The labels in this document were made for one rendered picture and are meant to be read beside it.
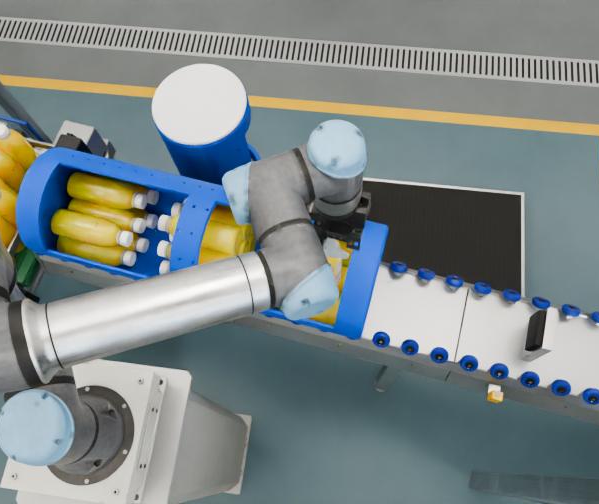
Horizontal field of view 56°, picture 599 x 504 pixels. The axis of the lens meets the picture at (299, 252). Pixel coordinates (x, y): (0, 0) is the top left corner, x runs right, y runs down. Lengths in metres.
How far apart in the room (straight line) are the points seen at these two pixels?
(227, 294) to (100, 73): 2.71
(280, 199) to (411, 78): 2.39
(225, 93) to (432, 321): 0.87
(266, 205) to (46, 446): 0.56
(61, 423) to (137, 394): 0.24
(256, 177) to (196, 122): 0.97
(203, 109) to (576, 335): 1.19
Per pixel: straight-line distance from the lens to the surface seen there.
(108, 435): 1.18
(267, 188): 0.73
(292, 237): 0.69
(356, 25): 3.26
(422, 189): 2.57
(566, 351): 1.63
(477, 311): 1.59
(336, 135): 0.74
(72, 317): 0.66
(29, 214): 1.50
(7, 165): 1.81
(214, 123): 1.68
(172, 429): 1.31
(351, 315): 1.28
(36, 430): 1.05
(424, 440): 2.44
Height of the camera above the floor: 2.41
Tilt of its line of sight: 69 degrees down
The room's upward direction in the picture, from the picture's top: 8 degrees counter-clockwise
